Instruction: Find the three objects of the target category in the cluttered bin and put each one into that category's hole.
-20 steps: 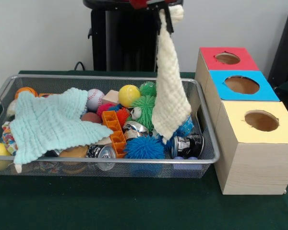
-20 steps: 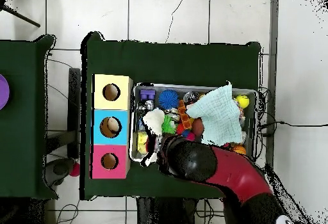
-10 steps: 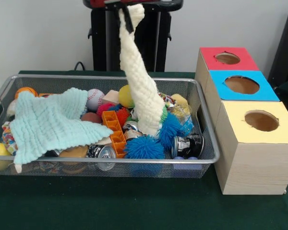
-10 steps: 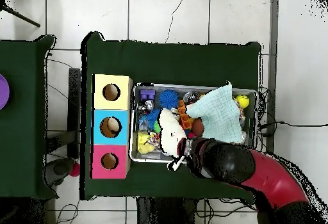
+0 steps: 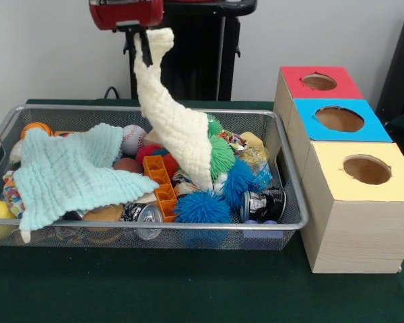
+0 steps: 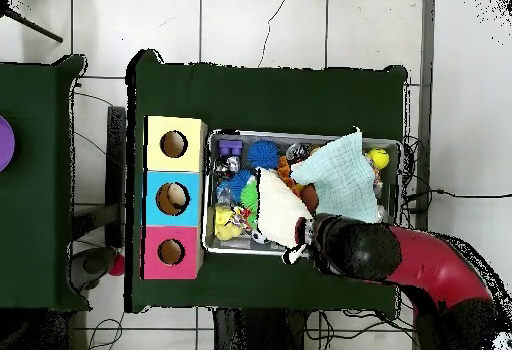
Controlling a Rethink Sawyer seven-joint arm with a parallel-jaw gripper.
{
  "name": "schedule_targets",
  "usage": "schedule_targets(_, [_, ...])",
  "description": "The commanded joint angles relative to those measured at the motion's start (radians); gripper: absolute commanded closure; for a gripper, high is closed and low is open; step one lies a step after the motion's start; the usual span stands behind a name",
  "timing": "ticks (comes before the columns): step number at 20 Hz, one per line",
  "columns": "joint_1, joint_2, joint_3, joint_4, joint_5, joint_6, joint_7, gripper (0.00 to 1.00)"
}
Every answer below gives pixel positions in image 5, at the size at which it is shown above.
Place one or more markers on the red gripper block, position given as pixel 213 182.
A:
pixel 128 13

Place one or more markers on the cream waffle cloth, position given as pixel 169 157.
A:
pixel 178 134

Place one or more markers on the bottle with blue label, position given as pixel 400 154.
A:
pixel 262 175

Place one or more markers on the wooden box with three holes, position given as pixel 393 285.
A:
pixel 357 235

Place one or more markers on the white toy baseball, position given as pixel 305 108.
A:
pixel 133 138

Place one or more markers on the orange grid tray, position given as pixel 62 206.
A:
pixel 155 168

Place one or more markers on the orange toy basketball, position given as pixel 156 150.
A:
pixel 37 129

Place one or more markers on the large green spiky ball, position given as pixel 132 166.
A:
pixel 222 158

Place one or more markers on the light blue waffle cloth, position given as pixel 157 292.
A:
pixel 70 168

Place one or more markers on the blue spiky rubber ball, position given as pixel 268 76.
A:
pixel 202 208
pixel 237 180

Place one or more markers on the crushed black drink can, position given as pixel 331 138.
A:
pixel 266 205

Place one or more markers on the black upright panel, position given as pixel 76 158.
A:
pixel 400 67

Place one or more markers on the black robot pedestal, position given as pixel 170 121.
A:
pixel 202 67

